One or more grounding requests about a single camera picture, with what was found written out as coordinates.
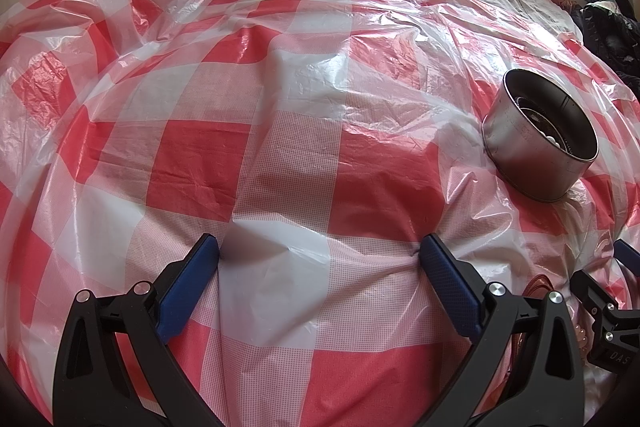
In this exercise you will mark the black puffer jacket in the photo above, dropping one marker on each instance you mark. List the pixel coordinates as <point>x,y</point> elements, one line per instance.
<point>612,37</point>

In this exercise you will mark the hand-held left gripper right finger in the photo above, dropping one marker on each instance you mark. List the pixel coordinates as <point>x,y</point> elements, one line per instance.
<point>450,287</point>

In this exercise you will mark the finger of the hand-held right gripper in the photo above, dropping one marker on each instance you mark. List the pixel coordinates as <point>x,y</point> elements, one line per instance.
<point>627,251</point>
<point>592,289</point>

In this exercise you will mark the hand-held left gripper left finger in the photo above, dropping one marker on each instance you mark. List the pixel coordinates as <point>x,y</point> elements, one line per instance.
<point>192,277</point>

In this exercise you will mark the round metal tin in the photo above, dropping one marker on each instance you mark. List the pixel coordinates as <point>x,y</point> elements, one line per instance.
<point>530,172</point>

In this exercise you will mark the red checked plastic sheet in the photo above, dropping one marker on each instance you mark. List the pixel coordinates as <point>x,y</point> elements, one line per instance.
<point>250,107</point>

